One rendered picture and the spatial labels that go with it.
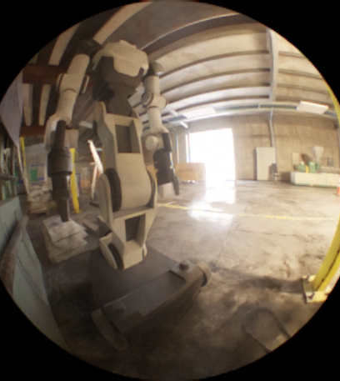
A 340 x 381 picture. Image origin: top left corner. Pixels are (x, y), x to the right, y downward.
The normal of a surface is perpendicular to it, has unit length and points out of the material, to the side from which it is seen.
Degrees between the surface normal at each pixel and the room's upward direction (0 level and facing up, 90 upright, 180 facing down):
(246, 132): 90
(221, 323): 0
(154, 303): 0
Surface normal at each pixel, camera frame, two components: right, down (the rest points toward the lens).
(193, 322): -0.04, -0.99
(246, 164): -0.57, 0.15
